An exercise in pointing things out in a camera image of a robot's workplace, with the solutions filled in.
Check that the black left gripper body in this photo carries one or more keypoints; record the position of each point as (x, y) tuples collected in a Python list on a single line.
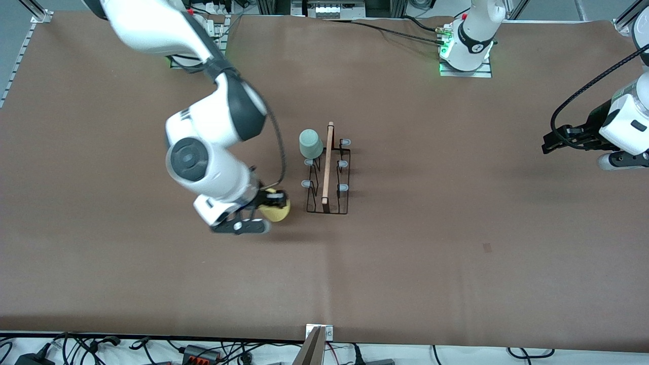
[(591, 123)]

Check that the pale yellow cup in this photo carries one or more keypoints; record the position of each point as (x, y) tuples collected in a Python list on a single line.
[(279, 215)]

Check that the pale green cup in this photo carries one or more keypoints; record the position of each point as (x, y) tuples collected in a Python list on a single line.
[(310, 144)]

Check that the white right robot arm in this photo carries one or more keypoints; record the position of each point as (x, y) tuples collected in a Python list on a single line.
[(218, 116)]

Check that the black orange connector box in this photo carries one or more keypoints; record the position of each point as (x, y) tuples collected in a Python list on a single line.
[(200, 355)]

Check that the grey power strip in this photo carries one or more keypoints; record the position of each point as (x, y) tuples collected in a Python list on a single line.
[(334, 9)]

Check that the white power strip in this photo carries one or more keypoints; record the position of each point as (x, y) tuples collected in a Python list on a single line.
[(213, 7)]

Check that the black power adapter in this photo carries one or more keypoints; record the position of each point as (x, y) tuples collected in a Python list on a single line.
[(33, 360)]

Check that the aluminium arm base plate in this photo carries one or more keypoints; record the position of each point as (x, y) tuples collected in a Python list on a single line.
[(220, 30), (466, 74)]

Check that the aluminium frame corner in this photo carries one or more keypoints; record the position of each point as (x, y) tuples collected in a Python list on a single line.
[(628, 17)]

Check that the silver metal bracket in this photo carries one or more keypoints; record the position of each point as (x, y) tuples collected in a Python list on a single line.
[(327, 332)]

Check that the aluminium frame profile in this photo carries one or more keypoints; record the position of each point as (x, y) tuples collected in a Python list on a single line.
[(310, 352)]

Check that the aluminium frame rail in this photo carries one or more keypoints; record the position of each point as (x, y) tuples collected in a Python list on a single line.
[(17, 61)]

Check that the aluminium frame post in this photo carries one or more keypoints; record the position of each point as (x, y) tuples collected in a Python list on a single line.
[(38, 11)]

